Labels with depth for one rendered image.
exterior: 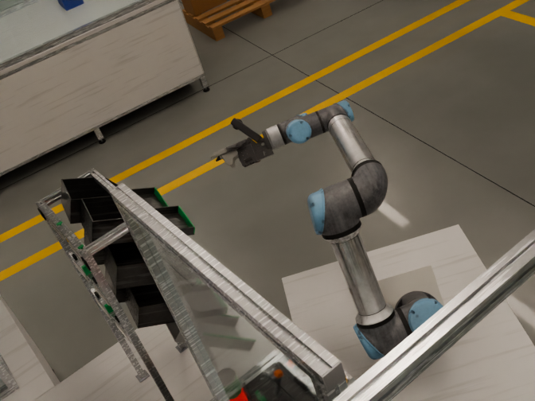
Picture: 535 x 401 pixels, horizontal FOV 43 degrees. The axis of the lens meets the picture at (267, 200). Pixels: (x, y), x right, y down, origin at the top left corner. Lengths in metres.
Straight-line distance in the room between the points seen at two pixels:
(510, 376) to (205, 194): 2.98
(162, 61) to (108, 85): 0.48
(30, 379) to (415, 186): 2.55
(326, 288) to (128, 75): 3.56
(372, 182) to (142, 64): 4.03
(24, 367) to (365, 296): 1.41
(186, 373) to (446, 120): 2.97
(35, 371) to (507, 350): 1.68
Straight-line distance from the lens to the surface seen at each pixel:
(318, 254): 3.97
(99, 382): 2.59
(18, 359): 2.87
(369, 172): 1.92
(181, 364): 2.48
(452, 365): 2.24
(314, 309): 2.47
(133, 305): 2.03
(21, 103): 5.60
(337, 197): 1.87
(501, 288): 0.89
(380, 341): 2.03
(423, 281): 2.26
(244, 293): 0.95
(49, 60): 5.54
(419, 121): 4.88
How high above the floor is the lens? 2.63
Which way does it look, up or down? 36 degrees down
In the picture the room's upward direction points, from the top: 18 degrees counter-clockwise
